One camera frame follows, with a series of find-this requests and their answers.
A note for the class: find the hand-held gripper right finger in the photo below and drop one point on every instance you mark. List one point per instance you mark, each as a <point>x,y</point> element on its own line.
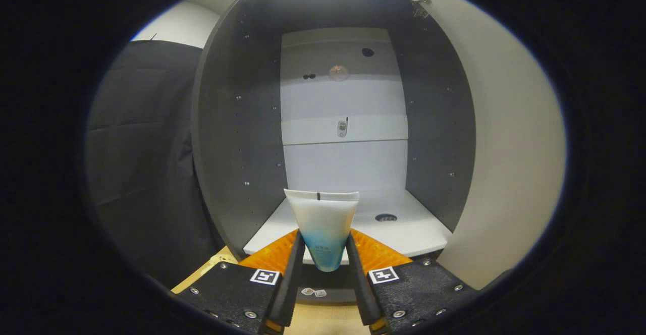
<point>361,289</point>

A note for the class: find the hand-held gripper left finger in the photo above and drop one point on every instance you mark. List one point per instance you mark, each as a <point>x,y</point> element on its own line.
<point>290,289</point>

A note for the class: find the white and blue tube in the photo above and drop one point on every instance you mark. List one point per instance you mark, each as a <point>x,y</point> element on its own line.
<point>323,224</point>

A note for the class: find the dark grey cabinet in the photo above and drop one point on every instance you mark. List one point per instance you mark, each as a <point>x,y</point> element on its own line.
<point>237,123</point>

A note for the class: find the black backdrop cloth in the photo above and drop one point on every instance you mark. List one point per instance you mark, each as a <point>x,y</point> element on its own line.
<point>141,163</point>

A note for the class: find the metal door hinge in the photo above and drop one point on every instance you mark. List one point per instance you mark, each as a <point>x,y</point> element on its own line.
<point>419,4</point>

